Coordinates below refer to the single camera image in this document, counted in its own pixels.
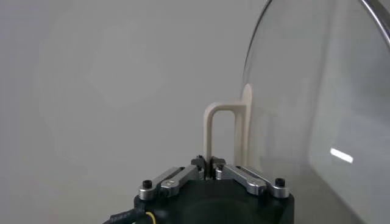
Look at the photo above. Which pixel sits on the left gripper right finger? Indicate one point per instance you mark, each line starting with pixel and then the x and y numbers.
pixel 250 181

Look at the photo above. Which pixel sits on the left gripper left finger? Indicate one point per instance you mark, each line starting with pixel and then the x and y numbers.
pixel 173 181

